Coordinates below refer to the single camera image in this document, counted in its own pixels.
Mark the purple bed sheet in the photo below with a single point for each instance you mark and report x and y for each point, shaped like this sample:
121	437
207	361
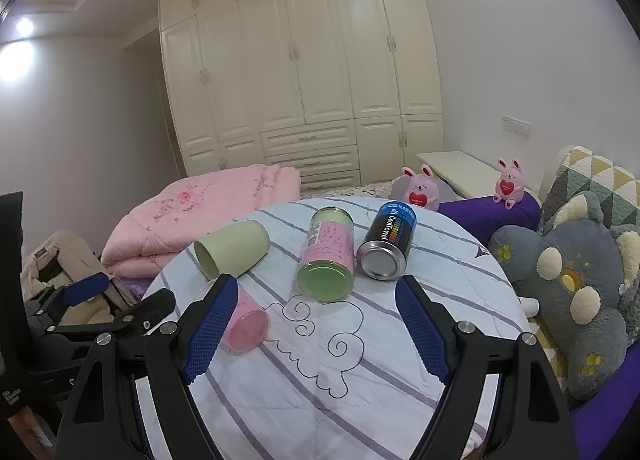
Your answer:
480	217

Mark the pink quilt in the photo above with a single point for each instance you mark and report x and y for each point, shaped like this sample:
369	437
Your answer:
200	200

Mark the triangle patterned pillow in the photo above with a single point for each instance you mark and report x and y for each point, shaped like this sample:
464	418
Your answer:
595	175

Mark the black can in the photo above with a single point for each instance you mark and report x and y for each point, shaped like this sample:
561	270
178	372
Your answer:
387	240

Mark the light green cup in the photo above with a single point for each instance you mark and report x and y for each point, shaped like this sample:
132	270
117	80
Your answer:
235	247

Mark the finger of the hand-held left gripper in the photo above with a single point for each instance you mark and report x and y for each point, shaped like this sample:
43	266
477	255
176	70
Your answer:
146	309
86	289

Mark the beige jacket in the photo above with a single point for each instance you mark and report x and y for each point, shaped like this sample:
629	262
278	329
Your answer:
60	255

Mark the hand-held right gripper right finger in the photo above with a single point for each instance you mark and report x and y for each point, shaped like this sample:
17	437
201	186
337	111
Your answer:
422	335

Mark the ceiling light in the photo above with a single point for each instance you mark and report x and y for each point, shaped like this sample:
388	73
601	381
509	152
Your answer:
24	26

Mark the floral bed sheet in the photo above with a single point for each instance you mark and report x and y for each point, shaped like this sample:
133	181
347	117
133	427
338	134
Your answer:
360	190

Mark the pink and green can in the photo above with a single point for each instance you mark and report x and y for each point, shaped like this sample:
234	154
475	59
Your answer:
327	250

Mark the pink bunny toy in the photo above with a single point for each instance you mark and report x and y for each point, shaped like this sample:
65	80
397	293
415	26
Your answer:
421	190
509	185

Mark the grey plush toy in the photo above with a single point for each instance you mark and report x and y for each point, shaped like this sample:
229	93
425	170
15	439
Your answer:
590	260

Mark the white wall switch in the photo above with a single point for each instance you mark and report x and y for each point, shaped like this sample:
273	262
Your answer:
516	124

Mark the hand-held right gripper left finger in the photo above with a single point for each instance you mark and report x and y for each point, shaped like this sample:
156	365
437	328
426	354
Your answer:
207	335

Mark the white wardrobe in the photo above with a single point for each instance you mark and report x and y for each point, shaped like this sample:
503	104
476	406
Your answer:
300	65

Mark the white paper roll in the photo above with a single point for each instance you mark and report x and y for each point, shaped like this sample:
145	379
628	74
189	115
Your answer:
531	306

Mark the pink cup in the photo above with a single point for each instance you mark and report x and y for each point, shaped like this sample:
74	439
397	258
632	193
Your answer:
247	330

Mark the white nightstand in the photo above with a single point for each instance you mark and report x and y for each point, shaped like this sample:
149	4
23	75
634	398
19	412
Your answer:
460	170

